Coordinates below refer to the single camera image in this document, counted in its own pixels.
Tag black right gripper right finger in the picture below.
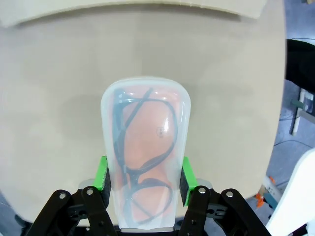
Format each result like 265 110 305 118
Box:
176 156 269 236

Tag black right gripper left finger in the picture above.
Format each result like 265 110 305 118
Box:
28 156 116 236

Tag translucent glasses case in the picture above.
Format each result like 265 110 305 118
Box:
100 76 192 231

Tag black framed glasses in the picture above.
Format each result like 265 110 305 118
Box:
112 87 178 226

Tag orange clamp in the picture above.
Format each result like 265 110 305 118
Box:
255 191 266 207

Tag white table leg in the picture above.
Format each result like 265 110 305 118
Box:
291 88 306 136

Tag black cloth cover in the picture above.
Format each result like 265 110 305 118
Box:
286 38 315 92

